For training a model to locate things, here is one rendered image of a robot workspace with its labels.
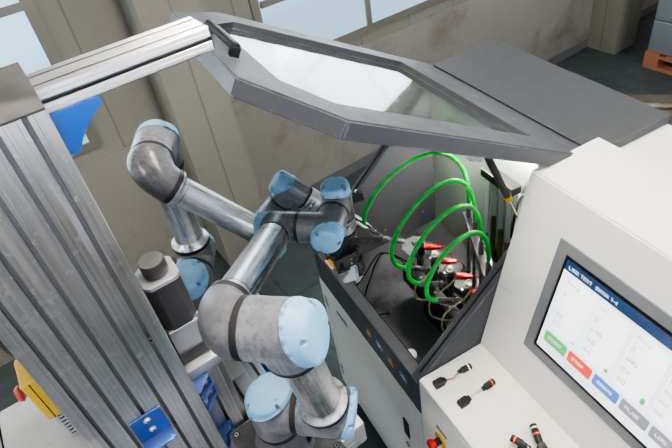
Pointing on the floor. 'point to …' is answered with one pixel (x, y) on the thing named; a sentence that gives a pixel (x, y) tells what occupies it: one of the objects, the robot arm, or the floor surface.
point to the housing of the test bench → (564, 101)
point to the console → (554, 174)
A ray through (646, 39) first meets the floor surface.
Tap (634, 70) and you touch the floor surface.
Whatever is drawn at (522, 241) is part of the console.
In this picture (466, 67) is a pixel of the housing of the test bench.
